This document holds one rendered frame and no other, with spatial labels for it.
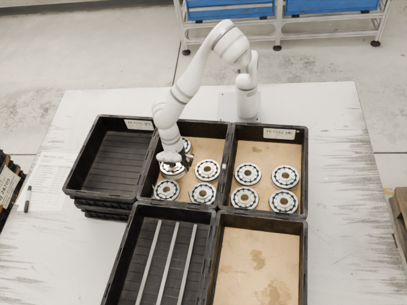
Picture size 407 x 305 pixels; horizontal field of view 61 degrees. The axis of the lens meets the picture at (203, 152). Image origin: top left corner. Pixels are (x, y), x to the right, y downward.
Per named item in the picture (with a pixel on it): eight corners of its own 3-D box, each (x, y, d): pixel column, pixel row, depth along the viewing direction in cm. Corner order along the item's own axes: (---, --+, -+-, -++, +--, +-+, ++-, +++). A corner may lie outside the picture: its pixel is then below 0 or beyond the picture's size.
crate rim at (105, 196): (99, 117, 155) (97, 113, 153) (163, 121, 149) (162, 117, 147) (62, 195, 132) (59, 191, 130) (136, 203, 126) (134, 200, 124)
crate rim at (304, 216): (232, 125, 143) (232, 121, 141) (307, 129, 137) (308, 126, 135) (217, 212, 120) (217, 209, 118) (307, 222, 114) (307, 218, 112)
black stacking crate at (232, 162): (234, 140, 151) (232, 122, 142) (304, 144, 145) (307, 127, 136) (220, 223, 128) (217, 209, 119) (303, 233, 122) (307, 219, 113)
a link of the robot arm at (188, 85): (162, 85, 105) (181, 105, 104) (220, 15, 91) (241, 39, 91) (176, 80, 113) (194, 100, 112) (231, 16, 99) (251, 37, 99)
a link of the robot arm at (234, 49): (253, 42, 92) (257, 55, 116) (229, 16, 92) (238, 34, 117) (228, 67, 94) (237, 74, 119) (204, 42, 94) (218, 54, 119)
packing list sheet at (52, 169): (39, 152, 175) (38, 151, 174) (82, 151, 171) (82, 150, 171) (13, 210, 155) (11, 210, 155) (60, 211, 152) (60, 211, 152)
